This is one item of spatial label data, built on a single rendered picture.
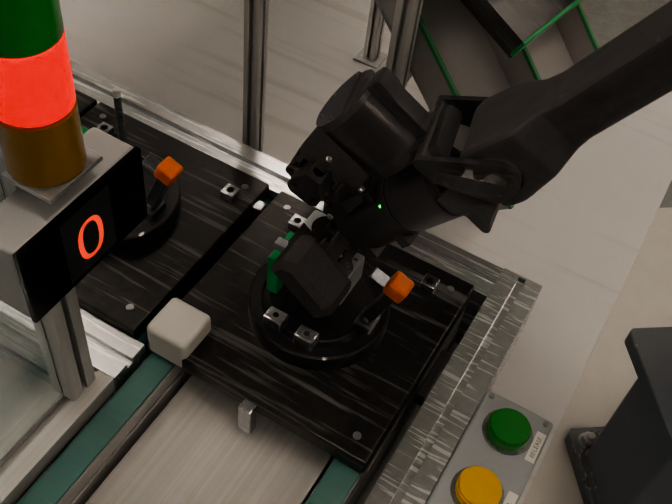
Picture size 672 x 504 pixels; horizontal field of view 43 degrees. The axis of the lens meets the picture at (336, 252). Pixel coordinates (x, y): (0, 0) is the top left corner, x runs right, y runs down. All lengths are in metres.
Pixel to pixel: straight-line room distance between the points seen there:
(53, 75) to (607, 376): 0.72
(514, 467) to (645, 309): 0.36
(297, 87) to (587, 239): 0.46
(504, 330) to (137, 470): 0.38
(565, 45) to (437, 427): 0.54
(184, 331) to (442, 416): 0.26
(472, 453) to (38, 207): 0.44
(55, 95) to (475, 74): 0.56
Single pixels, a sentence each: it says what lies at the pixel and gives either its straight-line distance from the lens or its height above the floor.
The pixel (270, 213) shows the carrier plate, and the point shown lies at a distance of 0.94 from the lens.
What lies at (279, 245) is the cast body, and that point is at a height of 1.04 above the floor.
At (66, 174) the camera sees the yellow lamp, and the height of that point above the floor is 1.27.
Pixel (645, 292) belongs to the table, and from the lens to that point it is 1.13.
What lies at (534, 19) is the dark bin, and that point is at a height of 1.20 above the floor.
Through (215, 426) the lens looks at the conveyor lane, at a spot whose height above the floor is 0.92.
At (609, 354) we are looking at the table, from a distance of 1.05.
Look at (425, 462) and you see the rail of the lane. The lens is 0.80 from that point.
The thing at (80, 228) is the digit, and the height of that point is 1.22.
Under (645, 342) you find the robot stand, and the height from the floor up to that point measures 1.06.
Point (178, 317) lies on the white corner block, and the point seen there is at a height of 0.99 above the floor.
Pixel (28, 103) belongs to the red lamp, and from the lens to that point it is 0.53.
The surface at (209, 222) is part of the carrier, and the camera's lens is 0.93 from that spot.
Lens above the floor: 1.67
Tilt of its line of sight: 50 degrees down
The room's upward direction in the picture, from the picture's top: 8 degrees clockwise
